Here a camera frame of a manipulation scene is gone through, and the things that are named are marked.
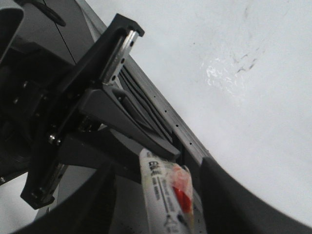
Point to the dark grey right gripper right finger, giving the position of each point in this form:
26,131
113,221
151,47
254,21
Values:
119,110

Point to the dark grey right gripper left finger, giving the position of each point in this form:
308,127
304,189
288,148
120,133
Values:
97,150

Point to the red magnet taped to marker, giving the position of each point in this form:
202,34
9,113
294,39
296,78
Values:
181,182

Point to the white whiteboard marker pen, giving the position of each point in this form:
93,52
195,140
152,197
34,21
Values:
164,213

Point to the white whiteboard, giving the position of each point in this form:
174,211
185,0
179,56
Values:
239,73

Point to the grey aluminium whiteboard frame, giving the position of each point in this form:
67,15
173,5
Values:
194,150

